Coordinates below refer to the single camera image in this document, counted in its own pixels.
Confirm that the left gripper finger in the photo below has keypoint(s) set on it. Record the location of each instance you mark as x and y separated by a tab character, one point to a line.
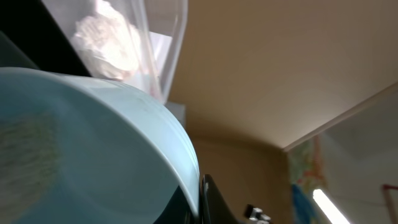
214	208

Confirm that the light blue bowl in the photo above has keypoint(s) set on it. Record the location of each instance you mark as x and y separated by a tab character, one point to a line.
86	150

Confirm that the white napkin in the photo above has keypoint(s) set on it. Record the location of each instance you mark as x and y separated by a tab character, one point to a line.
108	45

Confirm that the clear plastic waste bin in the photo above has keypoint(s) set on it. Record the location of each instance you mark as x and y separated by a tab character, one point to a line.
161	24

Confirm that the black waste tray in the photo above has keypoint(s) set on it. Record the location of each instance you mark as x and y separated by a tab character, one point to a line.
30	26

